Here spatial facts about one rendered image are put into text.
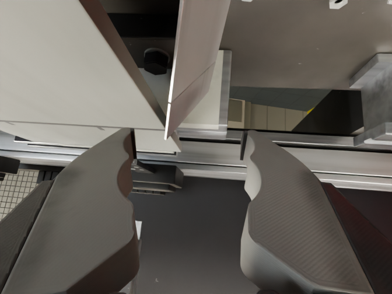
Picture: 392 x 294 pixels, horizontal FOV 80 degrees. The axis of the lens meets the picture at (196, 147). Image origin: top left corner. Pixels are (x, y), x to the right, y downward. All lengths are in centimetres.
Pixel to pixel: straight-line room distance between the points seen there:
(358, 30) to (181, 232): 67
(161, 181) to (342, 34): 36
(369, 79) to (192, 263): 65
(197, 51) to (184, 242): 68
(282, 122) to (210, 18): 247
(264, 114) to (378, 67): 225
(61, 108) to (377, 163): 57
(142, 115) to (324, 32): 21
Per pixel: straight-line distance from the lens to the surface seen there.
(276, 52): 31
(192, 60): 16
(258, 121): 251
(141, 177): 48
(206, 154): 52
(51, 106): 19
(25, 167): 87
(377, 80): 36
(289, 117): 268
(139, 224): 29
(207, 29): 18
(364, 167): 60
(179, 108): 17
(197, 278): 81
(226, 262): 79
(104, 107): 16
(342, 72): 37
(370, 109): 37
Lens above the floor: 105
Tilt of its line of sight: 13 degrees down
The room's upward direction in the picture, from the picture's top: 175 degrees counter-clockwise
